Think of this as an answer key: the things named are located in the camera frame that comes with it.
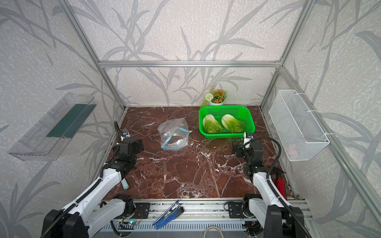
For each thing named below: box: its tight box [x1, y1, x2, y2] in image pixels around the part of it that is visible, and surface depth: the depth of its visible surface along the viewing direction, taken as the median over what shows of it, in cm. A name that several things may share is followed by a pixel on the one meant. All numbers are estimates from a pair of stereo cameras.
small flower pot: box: [200, 86, 228, 107], surface depth 110 cm
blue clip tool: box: [152, 199, 185, 230], surface depth 72 cm
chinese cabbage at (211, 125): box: [202, 114, 223, 134], surface depth 100 cm
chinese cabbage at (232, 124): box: [221, 114, 246, 133], surface depth 101 cm
